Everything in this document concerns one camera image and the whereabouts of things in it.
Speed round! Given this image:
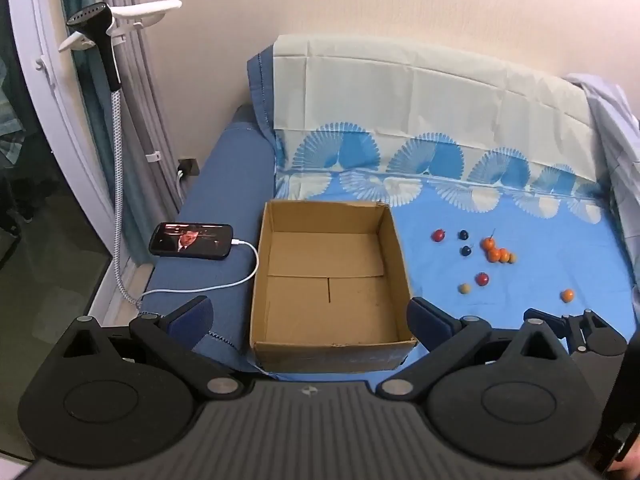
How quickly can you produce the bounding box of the black garment steamer head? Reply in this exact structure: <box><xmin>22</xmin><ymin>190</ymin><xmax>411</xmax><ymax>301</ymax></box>
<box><xmin>66</xmin><ymin>4</ymin><xmax>122</xmax><ymax>92</ymax></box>

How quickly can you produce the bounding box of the person's right hand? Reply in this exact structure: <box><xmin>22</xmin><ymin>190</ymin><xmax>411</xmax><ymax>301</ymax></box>
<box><xmin>612</xmin><ymin>441</ymin><xmax>640</xmax><ymax>476</ymax></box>

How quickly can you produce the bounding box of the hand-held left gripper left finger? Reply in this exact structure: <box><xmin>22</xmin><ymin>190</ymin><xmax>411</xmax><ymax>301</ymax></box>
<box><xmin>59</xmin><ymin>296</ymin><xmax>246</xmax><ymax>403</ymax></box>

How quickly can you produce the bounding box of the light grey cloth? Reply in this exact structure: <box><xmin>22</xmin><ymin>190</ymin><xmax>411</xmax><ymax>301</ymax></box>
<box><xmin>565</xmin><ymin>72</ymin><xmax>640</xmax><ymax>303</ymax></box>

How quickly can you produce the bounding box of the brown cardboard box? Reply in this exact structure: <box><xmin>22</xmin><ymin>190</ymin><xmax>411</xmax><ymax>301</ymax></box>
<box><xmin>248</xmin><ymin>199</ymin><xmax>419</xmax><ymax>374</ymax></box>

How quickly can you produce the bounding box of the grey curtain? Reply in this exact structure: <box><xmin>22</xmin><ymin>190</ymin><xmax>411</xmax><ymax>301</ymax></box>
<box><xmin>97</xmin><ymin>0</ymin><xmax>184</xmax><ymax>213</ymax></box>

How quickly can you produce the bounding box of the blue fan-printed sheet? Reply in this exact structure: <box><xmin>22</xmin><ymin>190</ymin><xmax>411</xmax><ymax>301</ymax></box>
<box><xmin>272</xmin><ymin>34</ymin><xmax>640</xmax><ymax>376</ymax></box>

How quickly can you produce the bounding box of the white door frame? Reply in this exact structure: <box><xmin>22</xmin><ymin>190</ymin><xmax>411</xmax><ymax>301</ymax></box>
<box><xmin>7</xmin><ymin>0</ymin><xmax>123</xmax><ymax>266</ymax></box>

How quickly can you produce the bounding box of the white charging cable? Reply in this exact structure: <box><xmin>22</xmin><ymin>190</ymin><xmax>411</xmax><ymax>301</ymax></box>
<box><xmin>139</xmin><ymin>240</ymin><xmax>261</xmax><ymax>307</ymax></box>

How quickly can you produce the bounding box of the white steamer hanger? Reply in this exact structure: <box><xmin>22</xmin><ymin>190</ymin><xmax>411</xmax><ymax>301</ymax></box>
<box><xmin>57</xmin><ymin>0</ymin><xmax>182</xmax><ymax>53</ymax></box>

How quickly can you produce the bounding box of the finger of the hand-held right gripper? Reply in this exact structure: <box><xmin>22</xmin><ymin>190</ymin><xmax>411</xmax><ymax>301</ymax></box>
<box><xmin>523</xmin><ymin>308</ymin><xmax>630</xmax><ymax>361</ymax></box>

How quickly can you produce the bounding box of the blue sofa armrest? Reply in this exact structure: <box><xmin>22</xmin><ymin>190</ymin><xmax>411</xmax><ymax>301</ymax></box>
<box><xmin>135</xmin><ymin>42</ymin><xmax>282</xmax><ymax>376</ymax></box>

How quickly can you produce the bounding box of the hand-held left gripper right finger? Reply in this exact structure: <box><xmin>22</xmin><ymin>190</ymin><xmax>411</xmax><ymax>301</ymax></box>
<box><xmin>375</xmin><ymin>296</ymin><xmax>576</xmax><ymax>404</ymax></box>

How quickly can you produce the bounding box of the black smartphone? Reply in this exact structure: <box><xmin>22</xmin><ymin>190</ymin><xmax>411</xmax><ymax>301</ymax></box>
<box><xmin>149</xmin><ymin>222</ymin><xmax>234</xmax><ymax>261</ymax></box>

